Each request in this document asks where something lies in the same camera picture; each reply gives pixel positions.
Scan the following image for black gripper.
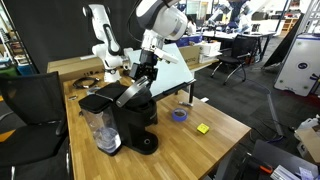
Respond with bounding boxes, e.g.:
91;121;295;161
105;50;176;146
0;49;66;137
128;49;160;92

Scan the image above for black Keurig coffee maker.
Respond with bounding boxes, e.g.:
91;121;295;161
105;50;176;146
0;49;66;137
109;75;160;156

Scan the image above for white whiteboard panel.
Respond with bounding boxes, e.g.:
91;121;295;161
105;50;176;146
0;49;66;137
126;42;195;99

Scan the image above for black flat pad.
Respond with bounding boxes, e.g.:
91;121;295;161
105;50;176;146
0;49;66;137
94;81;130;102

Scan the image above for black whiteboard stand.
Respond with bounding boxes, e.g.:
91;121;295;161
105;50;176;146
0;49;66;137
150;78;198;104

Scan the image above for white marker pen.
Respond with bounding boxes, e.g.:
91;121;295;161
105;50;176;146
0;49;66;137
178;100;194;108

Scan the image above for blue tape roll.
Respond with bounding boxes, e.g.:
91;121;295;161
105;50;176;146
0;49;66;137
171;107;189;123

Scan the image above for printed cardboard box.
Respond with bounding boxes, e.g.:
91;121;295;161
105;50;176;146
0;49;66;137
178;44;202;66

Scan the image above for blue storage bin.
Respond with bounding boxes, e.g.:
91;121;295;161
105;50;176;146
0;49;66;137
176;34;203;48

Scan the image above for long flat cardboard box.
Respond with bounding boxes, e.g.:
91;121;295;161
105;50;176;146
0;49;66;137
46;56;106;83

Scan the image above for seated person white shirt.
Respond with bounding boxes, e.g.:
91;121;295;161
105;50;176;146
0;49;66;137
186;14;198;36

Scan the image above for stacked white boxes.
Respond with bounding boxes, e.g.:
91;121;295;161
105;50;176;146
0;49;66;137
197;40;223;65

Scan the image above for yellow square block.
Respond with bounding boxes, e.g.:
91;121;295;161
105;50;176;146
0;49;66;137
196;123;211;135

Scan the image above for black office chair silver legs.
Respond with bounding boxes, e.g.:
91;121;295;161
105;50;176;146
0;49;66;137
210;34;264;86

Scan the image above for black curtain backdrop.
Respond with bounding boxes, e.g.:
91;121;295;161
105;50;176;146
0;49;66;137
3;0;150;75

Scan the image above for blue cooler box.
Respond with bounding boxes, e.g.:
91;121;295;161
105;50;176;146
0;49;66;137
16;63;36;76

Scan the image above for black mesh office chair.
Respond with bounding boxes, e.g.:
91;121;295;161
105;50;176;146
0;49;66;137
0;71;73;180

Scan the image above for white panel blue logo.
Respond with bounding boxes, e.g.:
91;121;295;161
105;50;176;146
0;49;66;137
273;32;320;98

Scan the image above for black equipment case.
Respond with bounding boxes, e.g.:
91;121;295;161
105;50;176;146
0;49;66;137
233;139;320;180

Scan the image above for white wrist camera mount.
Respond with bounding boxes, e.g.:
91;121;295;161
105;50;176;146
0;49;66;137
153;47;180;65

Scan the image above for black coiled cable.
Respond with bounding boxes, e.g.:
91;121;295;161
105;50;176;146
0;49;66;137
72;76;101;90

